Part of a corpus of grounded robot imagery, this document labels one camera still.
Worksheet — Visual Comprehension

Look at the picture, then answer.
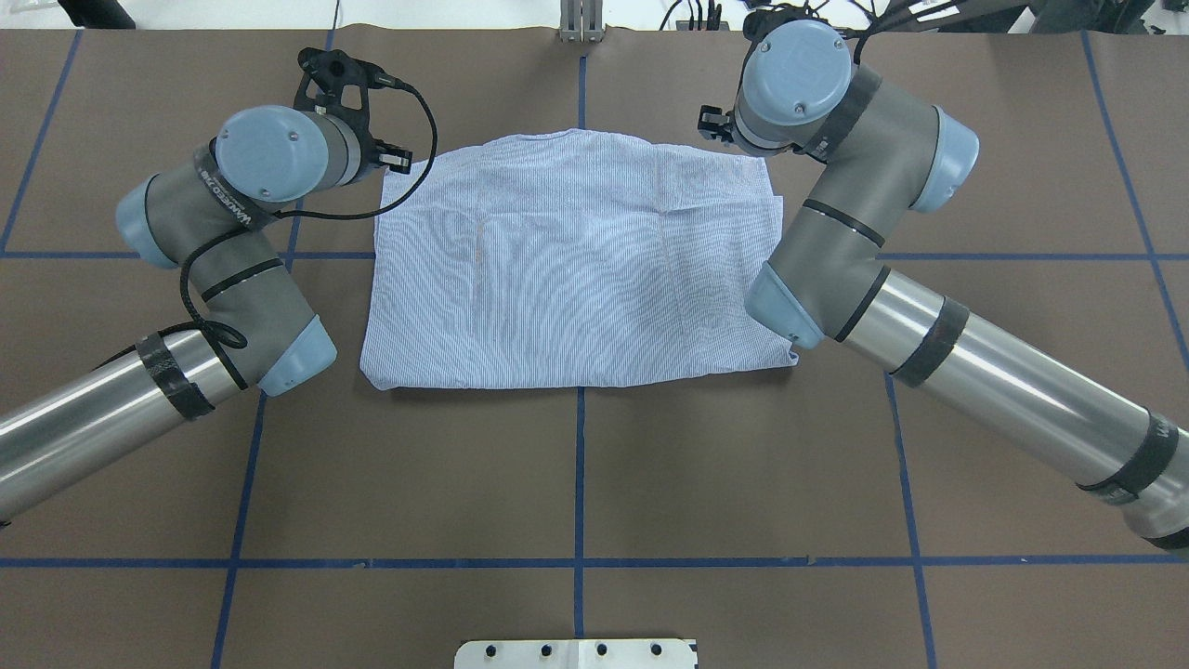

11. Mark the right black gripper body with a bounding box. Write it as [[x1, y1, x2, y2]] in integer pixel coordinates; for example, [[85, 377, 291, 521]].
[[711, 107, 740, 147]]

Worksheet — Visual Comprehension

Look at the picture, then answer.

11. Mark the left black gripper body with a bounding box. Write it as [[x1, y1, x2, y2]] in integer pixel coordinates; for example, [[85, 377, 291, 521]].
[[358, 139, 402, 177]]

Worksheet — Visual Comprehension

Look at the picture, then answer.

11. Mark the light blue striped shirt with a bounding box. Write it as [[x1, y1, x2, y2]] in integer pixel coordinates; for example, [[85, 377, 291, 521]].
[[359, 128, 797, 390]]

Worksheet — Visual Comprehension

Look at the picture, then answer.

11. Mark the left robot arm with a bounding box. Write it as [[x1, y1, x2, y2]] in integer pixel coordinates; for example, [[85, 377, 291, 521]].
[[1, 105, 413, 525]]

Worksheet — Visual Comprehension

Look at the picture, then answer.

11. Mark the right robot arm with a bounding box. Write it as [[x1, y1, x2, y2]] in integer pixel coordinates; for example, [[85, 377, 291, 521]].
[[698, 6, 1185, 558]]

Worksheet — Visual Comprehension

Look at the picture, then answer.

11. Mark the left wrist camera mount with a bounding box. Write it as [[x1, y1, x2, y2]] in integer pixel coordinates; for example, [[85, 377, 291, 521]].
[[292, 48, 407, 141]]

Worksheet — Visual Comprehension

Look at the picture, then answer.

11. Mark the aluminium frame post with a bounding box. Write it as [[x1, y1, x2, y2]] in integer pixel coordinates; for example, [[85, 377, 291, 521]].
[[556, 0, 606, 44]]

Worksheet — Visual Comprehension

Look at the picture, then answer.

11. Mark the white camera pole base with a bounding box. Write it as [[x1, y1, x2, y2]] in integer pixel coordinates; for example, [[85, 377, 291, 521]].
[[453, 638, 699, 668]]

